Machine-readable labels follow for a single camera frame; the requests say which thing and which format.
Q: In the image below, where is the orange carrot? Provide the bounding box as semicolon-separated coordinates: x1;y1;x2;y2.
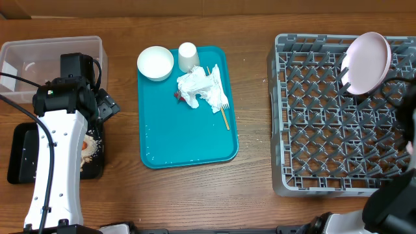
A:
82;141;88;150

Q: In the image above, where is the white bowl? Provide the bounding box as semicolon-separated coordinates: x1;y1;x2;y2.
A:
136;45;174;81

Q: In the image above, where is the red wrapper scrap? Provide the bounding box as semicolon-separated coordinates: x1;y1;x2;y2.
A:
174;91;185;102

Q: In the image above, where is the white napkin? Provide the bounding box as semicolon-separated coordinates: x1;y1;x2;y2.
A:
177;64;222;114

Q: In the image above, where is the wooden chopstick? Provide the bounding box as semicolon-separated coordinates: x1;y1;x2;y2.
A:
216;79;230;131

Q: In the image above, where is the white round plate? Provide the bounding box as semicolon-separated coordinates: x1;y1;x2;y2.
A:
341;32;392;95

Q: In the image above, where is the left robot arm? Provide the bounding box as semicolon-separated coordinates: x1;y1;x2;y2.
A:
24;53;120;233

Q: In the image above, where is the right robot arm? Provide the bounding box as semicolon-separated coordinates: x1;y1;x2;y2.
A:
297;86;415;234

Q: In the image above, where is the grey dishwasher rack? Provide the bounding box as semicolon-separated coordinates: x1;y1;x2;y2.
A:
267;34;415;197

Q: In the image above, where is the peanuts and rice pile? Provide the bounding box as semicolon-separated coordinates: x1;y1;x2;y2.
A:
80;130;103;173

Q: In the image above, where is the teal serving tray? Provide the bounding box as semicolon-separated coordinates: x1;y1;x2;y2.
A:
137;45;239;169

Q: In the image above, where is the clear plastic bin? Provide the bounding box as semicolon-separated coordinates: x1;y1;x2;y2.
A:
1;36;108;89

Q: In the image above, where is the white paper cup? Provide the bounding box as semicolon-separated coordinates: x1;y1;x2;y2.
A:
178;42;200;73

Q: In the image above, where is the black tray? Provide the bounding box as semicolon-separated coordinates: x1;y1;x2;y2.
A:
7;122;105;184

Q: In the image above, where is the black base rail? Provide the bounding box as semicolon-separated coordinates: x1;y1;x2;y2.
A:
97;222;313;234

